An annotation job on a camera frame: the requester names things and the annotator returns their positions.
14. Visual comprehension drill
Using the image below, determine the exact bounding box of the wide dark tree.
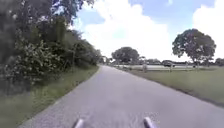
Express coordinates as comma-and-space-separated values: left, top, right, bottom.
110, 46, 141, 66

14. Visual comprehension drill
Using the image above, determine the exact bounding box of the grey asphalt path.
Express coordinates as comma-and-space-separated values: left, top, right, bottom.
18, 64, 224, 128

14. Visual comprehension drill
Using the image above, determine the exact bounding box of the pale fence with posts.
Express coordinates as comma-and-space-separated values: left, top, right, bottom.
112, 62, 214, 73

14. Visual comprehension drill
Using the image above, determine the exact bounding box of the distant line of trees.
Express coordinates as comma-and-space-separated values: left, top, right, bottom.
139, 57, 224, 67

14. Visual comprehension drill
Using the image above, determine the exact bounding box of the robot's own part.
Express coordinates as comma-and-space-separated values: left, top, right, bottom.
143, 116, 158, 128
73, 118, 85, 128

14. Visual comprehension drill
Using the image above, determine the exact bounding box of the grass field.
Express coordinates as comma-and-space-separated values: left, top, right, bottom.
114, 65, 224, 107

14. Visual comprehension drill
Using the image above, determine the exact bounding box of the row of trees and bushes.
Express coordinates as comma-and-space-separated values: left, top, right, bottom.
0, 0, 103, 96

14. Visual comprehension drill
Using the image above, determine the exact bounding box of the grass verge strip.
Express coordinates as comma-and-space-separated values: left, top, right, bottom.
0, 65, 101, 128

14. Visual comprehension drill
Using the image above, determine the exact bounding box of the large round tree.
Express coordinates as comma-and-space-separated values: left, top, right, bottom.
171, 28, 217, 68

